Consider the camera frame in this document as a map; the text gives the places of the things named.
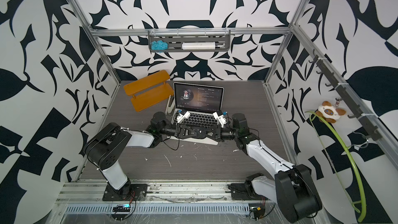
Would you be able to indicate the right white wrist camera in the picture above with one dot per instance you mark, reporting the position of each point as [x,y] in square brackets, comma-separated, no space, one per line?
[220,118]

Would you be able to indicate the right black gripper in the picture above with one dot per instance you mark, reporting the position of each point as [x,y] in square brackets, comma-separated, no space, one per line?
[213,137]

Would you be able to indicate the grey wall shelf tray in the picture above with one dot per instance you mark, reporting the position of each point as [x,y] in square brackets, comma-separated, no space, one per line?
[176,37]

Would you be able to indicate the teal cloth ball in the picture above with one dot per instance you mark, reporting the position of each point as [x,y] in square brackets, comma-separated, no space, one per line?
[159,45]

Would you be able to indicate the right controller board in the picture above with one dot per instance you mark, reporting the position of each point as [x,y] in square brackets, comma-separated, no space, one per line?
[257,213]

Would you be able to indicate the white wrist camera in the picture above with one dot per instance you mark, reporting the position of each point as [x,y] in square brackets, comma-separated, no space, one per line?
[182,116]
[220,118]

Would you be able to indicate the controller board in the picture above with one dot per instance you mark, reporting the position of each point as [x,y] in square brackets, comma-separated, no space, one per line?
[122,208]
[257,213]

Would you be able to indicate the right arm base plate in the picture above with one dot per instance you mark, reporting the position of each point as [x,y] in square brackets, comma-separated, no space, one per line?
[243,192]

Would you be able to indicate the plush cat toy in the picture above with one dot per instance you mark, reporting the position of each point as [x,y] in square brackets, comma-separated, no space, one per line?
[329,112]

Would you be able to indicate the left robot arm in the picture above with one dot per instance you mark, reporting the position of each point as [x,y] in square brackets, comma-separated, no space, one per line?
[105,148]

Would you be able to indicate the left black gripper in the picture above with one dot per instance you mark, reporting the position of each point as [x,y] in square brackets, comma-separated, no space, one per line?
[179,130]

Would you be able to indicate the white paper roll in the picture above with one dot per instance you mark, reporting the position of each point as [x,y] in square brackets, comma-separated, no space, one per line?
[199,46]

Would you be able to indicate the grey stapler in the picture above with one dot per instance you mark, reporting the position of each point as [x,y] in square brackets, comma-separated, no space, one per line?
[170,105]

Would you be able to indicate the left controller board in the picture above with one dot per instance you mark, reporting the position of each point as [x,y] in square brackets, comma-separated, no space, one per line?
[122,208]

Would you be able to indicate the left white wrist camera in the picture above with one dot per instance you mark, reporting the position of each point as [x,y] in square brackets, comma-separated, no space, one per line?
[182,116]

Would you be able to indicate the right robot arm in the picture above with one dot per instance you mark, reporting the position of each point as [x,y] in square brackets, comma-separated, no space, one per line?
[291,187]

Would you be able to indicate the black hook rail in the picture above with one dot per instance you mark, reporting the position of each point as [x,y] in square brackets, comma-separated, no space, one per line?
[358,109]

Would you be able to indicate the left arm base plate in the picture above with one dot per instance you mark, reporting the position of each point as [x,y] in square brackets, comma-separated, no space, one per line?
[138,191]

